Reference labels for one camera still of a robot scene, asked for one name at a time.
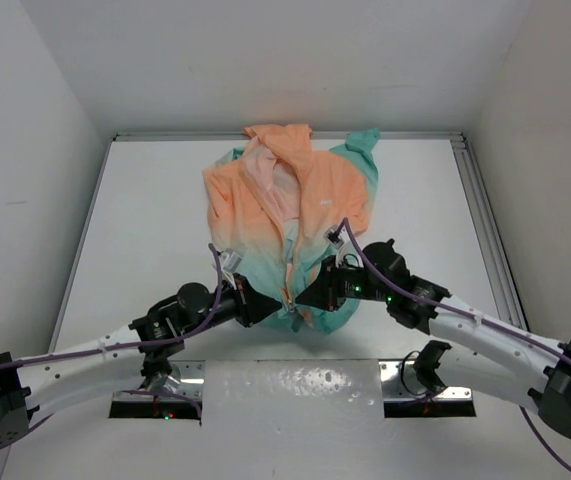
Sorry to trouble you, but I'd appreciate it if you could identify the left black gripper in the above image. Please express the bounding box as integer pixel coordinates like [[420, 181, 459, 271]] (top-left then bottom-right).
[[182, 271, 282, 336]]

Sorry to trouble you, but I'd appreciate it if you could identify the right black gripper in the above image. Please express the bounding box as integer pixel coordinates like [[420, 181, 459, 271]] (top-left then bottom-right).
[[296, 253, 391, 311]]

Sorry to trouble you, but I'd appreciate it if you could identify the silver zipper slider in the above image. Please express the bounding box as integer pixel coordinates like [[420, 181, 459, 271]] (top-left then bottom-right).
[[284, 290, 295, 310]]

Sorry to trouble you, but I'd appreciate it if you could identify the orange and teal jacket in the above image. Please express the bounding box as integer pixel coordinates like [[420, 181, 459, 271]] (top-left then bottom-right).
[[203, 124, 380, 334]]

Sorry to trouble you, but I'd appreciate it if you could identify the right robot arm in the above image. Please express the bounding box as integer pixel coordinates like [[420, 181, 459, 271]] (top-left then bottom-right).
[[296, 241, 571, 440]]

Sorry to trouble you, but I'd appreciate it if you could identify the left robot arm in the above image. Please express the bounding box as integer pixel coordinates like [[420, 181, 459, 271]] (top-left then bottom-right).
[[0, 274, 281, 450]]

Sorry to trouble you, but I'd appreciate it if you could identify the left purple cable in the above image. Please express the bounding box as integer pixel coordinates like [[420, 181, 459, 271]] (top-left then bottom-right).
[[0, 242, 236, 459]]

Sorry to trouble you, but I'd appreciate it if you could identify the purple cable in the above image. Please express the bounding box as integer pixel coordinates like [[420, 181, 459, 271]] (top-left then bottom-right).
[[336, 216, 571, 479], [0, 242, 236, 459]]

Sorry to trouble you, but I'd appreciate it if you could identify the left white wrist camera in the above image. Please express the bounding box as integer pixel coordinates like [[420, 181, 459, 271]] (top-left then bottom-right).
[[219, 249, 243, 274]]

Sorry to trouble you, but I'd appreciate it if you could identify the metal base plate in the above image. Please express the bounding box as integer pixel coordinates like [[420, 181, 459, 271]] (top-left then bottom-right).
[[112, 359, 473, 405]]

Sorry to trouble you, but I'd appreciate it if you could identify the aluminium frame rail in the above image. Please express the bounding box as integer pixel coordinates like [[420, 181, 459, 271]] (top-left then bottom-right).
[[101, 132, 525, 326]]

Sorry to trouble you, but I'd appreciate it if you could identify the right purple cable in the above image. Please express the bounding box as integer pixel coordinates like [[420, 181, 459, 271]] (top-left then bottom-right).
[[336, 216, 571, 479]]

